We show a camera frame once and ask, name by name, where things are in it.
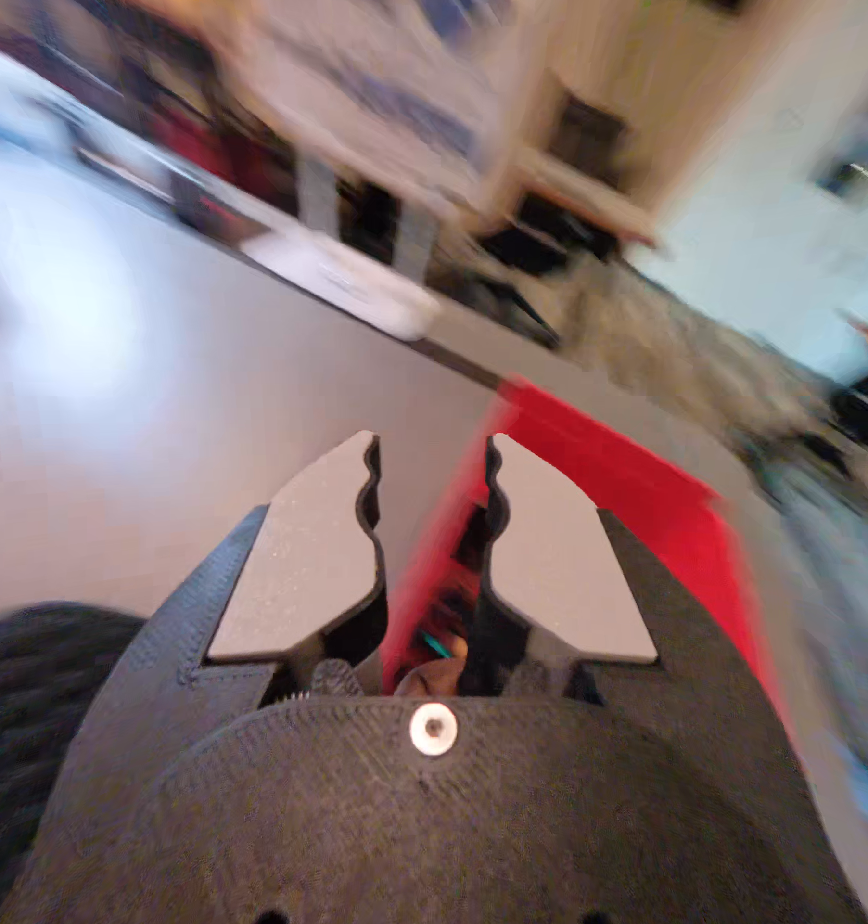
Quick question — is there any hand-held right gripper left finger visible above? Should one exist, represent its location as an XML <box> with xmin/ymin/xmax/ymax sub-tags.
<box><xmin>208</xmin><ymin>431</ymin><xmax>390</xmax><ymax>697</ymax></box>

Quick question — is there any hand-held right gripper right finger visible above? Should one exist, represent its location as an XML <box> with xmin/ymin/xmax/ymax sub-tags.
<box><xmin>470</xmin><ymin>433</ymin><xmax>659</xmax><ymax>697</ymax></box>

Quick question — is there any red plastic bin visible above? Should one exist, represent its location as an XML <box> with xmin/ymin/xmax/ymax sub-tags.
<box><xmin>380</xmin><ymin>375</ymin><xmax>796</xmax><ymax>732</ymax></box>

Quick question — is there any person's right hand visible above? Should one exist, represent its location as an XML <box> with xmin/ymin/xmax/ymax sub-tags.
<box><xmin>394</xmin><ymin>635</ymin><xmax>471</xmax><ymax>696</ymax></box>

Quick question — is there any black honeycomb pad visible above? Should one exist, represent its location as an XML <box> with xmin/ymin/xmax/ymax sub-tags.
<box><xmin>0</xmin><ymin>601</ymin><xmax>150</xmax><ymax>924</ymax></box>

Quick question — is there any wooden office desk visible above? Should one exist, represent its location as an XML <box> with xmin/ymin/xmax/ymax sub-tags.
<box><xmin>513</xmin><ymin>148</ymin><xmax>662</xmax><ymax>250</ymax></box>

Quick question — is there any black office chair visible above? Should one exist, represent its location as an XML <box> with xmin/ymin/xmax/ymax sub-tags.
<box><xmin>481</xmin><ymin>94</ymin><xmax>633</xmax><ymax>275</ymax></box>

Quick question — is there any instruction board on stand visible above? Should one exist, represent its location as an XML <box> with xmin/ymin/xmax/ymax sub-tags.
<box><xmin>239</xmin><ymin>0</ymin><xmax>522</xmax><ymax>342</ymax></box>

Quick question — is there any blue red braided cable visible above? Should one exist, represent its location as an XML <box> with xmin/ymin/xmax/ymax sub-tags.
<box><xmin>412</xmin><ymin>588</ymin><xmax>478</xmax><ymax>661</ymax></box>

